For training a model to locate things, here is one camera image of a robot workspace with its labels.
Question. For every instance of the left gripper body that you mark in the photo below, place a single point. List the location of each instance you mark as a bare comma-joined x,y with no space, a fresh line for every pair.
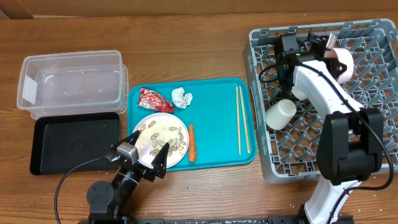
140,172

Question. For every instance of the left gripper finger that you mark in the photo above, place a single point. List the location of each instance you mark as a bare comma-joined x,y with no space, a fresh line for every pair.
131,139
160,160

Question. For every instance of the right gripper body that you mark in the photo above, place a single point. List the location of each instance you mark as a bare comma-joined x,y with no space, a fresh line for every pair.
331,64

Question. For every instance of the pink bowl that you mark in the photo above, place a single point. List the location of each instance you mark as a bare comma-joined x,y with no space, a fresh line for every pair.
344,56

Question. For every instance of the orange carrot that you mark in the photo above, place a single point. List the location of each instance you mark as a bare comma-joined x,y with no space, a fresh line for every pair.
192,150

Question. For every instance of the white cup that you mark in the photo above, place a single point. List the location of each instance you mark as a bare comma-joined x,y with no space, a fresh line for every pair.
279,115

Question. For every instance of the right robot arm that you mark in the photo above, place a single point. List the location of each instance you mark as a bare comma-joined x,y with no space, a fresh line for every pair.
350,146

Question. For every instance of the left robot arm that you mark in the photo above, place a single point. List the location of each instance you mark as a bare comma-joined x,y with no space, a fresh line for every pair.
108,199

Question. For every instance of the grey dishwasher rack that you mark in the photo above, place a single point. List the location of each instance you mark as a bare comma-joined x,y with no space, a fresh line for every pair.
288,155

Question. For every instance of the white plate with peanuts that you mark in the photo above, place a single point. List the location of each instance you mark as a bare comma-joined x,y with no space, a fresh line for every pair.
159,129

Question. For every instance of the red snack wrapper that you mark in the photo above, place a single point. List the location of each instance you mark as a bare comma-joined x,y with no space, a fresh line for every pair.
151,100

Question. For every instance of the crumpled white tissue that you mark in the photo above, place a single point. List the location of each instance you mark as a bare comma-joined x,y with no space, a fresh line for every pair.
180,98

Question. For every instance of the clear plastic bin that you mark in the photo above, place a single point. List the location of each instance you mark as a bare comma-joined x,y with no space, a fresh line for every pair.
73,83

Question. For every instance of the black tray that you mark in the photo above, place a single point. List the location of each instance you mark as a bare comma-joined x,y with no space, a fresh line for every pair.
60,143

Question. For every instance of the teal serving tray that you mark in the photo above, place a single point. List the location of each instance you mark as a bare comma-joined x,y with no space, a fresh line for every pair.
213,114

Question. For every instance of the right wooden chopstick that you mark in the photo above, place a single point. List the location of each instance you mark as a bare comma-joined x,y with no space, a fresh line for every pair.
244,120

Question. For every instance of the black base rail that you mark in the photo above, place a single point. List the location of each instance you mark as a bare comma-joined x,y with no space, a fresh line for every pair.
279,219

